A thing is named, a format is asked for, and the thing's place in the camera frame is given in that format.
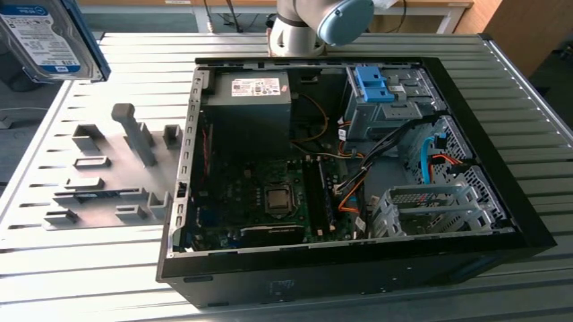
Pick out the hard disk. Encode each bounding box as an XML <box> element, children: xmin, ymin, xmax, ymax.
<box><xmin>0</xmin><ymin>0</ymin><xmax>113</xmax><ymax>84</ymax></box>

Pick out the grey disk bay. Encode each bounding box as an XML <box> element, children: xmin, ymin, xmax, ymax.
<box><xmin>369</xmin><ymin>183</ymin><xmax>499</xmax><ymax>239</ymax></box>

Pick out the silver CPU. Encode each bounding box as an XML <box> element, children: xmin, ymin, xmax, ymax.
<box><xmin>268</xmin><ymin>189</ymin><xmax>293</xmax><ymax>207</ymax></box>

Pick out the black RAM slot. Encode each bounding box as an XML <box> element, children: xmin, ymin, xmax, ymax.
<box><xmin>316</xmin><ymin>156</ymin><xmax>338</xmax><ymax>232</ymax></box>
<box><xmin>301</xmin><ymin>154</ymin><xmax>325</xmax><ymax>237</ymax></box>

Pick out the CPU socket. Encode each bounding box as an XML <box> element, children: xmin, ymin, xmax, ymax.
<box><xmin>262</xmin><ymin>180</ymin><xmax>300</xmax><ymax>219</ymax></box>

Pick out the green motherboard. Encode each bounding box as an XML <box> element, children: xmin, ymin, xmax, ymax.
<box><xmin>192</xmin><ymin>157</ymin><xmax>360</xmax><ymax>251</ymax></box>

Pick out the black graphics card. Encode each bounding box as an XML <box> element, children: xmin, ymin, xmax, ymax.
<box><xmin>240</xmin><ymin>223</ymin><xmax>306</xmax><ymax>248</ymax></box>

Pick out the grey optical drive cage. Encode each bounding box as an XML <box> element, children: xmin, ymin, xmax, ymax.
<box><xmin>342</xmin><ymin>65</ymin><xmax>449</xmax><ymax>144</ymax></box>

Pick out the blue drive cage latch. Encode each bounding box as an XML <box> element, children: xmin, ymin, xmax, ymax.
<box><xmin>356</xmin><ymin>66</ymin><xmax>399</xmax><ymax>103</ymax></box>

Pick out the grey parts rack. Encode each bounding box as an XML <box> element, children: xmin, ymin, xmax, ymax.
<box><xmin>43</xmin><ymin>102</ymin><xmax>185</xmax><ymax>232</ymax></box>

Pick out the black open PC case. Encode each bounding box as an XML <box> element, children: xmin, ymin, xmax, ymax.
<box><xmin>155</xmin><ymin>56</ymin><xmax>559</xmax><ymax>309</ymax></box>

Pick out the dark RAM stick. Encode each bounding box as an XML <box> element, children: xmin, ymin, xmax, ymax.
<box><xmin>74</xmin><ymin>191</ymin><xmax>121</xmax><ymax>199</ymax></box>

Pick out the white framed desk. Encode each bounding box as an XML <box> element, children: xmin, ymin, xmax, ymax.
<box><xmin>78</xmin><ymin>0</ymin><xmax>476</xmax><ymax>34</ymax></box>

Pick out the black mesh wastebasket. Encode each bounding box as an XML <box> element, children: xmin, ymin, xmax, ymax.
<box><xmin>0</xmin><ymin>33</ymin><xmax>46</xmax><ymax>93</ymax></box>

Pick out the wooden cabinet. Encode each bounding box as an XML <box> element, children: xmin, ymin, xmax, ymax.
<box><xmin>455</xmin><ymin>0</ymin><xmax>573</xmax><ymax>78</ymax></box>

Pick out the multicoloured power wire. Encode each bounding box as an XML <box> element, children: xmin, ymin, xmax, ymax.
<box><xmin>290</xmin><ymin>140</ymin><xmax>366</xmax><ymax>161</ymax></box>

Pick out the yellow power wire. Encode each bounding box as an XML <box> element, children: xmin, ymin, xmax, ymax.
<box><xmin>290</xmin><ymin>93</ymin><xmax>330</xmax><ymax>145</ymax></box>

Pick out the orange motherboard wire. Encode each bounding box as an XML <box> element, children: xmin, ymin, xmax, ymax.
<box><xmin>338</xmin><ymin>180</ymin><xmax>366</xmax><ymax>214</ymax></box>

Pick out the red thin wire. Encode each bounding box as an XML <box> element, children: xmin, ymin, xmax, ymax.
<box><xmin>202</xmin><ymin>125</ymin><xmax>214</xmax><ymax>175</ymax></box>

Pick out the black wire bundle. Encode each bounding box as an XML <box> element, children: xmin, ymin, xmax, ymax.
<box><xmin>333</xmin><ymin>115</ymin><xmax>439</xmax><ymax>195</ymax></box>

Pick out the light blue data wire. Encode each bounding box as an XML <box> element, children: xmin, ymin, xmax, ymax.
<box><xmin>420</xmin><ymin>132</ymin><xmax>444</xmax><ymax>185</ymax></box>

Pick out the orange red power wire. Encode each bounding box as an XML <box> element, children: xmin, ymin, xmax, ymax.
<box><xmin>428</xmin><ymin>154</ymin><xmax>476</xmax><ymax>175</ymax></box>

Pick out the white floor cable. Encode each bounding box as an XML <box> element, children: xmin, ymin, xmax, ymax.
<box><xmin>0</xmin><ymin>106</ymin><xmax>50</xmax><ymax>115</ymax></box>

